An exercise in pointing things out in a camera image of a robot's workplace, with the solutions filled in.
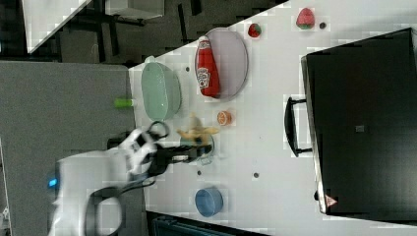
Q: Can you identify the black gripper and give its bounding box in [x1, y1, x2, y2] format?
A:
[149, 145, 211, 176]

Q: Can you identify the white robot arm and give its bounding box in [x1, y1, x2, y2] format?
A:
[47, 129, 213, 236]

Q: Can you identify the blue mug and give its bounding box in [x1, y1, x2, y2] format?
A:
[195, 187, 224, 217]

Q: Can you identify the orange slice toy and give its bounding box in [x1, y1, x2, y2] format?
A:
[217, 111, 232, 126]

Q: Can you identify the green plastic colander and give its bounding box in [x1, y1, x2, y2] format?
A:
[141, 56, 182, 121]

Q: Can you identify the red ketchup bottle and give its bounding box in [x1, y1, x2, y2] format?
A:
[197, 36, 220, 97]

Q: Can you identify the grey round plate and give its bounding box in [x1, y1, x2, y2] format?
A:
[195, 28, 249, 99]

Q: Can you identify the small red tomato toy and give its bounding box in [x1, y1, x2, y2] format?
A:
[248, 24, 262, 38]

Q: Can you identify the black toaster oven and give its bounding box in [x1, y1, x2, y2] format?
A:
[284, 29, 417, 225]

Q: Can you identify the plush strawberry toy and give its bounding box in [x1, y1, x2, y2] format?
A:
[296, 8, 315, 30]

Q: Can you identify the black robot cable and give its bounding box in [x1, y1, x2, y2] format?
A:
[83, 120, 170, 236]

